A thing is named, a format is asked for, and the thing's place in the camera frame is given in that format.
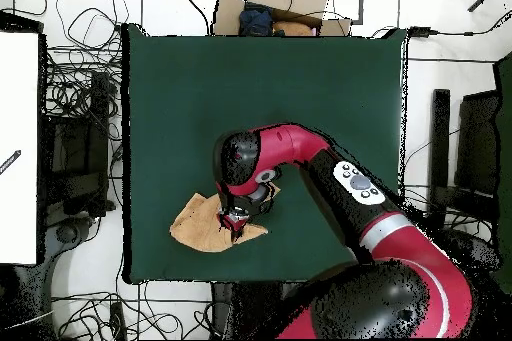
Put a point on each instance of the white panel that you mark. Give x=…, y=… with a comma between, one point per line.
x=18, y=137

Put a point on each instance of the black metal frame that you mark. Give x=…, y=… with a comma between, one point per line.
x=440, y=137

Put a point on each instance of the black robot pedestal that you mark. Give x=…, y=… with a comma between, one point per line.
x=248, y=309

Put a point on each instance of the orange garment in box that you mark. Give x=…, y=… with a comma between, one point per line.
x=294, y=29

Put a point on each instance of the dark blue garment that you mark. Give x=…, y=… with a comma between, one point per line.
x=256, y=21

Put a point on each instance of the black metal stand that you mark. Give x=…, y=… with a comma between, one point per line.
x=98, y=117

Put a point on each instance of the black marker pen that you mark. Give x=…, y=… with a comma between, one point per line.
x=10, y=162

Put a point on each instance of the grey chair base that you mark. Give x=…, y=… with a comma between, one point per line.
x=476, y=245
x=67, y=233

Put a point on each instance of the dark green table cloth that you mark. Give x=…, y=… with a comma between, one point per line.
x=180, y=97

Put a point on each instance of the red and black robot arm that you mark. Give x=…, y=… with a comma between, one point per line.
x=360, y=237

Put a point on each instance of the green cloth on side table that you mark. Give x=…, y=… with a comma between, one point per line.
x=504, y=157

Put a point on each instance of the black slim power strip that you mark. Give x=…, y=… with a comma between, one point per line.
x=118, y=321

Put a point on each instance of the black power adapter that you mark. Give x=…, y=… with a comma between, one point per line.
x=419, y=32

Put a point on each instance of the orange terry towel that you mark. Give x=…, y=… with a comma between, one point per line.
x=200, y=229

